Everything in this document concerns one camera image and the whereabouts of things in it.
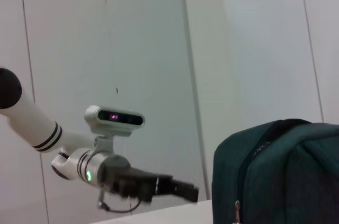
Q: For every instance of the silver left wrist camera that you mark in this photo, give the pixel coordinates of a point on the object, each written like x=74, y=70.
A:
x=116, y=116

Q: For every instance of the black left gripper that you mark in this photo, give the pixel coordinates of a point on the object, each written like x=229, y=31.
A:
x=124, y=179

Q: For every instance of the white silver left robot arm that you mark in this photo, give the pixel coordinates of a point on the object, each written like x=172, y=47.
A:
x=31, y=118

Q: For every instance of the dark teal insulated lunch bag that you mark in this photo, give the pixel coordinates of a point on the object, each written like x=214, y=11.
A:
x=278, y=176

